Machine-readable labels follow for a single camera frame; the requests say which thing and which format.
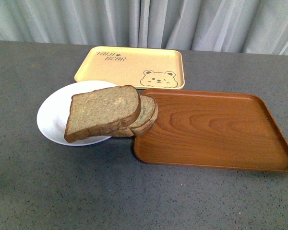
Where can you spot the grey curtain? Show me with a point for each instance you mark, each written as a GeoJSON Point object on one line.
{"type": "Point", "coordinates": [247, 26]}

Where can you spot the yellow bear tray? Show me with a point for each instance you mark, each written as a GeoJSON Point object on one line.
{"type": "Point", "coordinates": [143, 68]}

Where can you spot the bread slice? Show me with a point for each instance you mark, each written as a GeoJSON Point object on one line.
{"type": "Point", "coordinates": [145, 120]}
{"type": "Point", "coordinates": [100, 112]}

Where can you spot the white round plate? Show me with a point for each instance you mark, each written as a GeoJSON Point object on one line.
{"type": "Point", "coordinates": [53, 114]}

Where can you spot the brown wooden tray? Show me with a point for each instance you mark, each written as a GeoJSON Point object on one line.
{"type": "Point", "coordinates": [213, 129]}

